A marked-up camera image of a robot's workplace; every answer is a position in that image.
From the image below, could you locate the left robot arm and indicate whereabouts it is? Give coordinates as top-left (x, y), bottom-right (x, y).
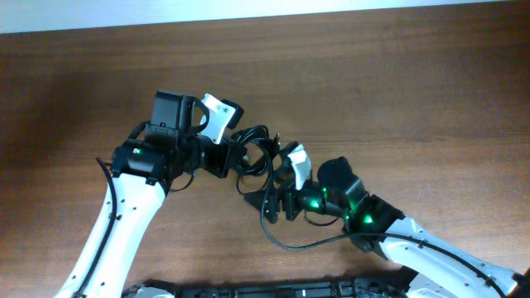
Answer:
top-left (57, 90), bottom-right (244, 297)

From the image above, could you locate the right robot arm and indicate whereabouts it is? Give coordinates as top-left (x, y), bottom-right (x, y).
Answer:
top-left (244, 157), bottom-right (529, 297)

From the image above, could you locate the thick black cable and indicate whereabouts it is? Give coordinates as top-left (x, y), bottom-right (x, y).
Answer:
top-left (229, 125), bottom-right (282, 179)

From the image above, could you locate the thin black usb cable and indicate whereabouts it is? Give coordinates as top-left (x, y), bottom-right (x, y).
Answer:
top-left (234, 132), bottom-right (282, 195)

